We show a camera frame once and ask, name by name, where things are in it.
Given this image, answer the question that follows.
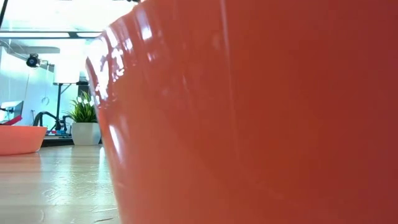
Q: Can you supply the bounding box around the white panel on black stand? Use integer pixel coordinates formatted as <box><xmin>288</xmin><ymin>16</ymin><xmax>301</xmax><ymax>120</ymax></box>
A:
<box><xmin>52</xmin><ymin>55</ymin><xmax>90</xmax><ymax>133</ymax></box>

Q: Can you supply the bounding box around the orange plastic mini bowl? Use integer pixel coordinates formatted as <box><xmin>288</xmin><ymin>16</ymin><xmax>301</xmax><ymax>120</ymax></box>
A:
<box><xmin>85</xmin><ymin>0</ymin><xmax>398</xmax><ymax>224</ymax></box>
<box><xmin>0</xmin><ymin>124</ymin><xmax>48</xmax><ymax>156</ymax></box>

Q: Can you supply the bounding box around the black background webcam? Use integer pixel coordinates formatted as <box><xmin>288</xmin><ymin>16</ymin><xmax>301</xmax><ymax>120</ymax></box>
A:
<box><xmin>25</xmin><ymin>53</ymin><xmax>41</xmax><ymax>68</ymax></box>

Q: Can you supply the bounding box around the black aluminium table frame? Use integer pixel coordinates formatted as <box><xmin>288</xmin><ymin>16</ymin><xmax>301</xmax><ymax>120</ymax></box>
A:
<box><xmin>41</xmin><ymin>136</ymin><xmax>103</xmax><ymax>147</ymax></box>

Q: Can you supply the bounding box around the black background equipment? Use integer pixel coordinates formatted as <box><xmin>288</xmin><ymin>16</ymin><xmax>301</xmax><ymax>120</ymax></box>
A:
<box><xmin>32</xmin><ymin>111</ymin><xmax>73</xmax><ymax>135</ymax></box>

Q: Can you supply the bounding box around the small potted green plant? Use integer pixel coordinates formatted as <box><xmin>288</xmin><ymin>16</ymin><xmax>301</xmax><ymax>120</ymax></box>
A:
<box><xmin>67</xmin><ymin>90</ymin><xmax>102</xmax><ymax>146</ymax></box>

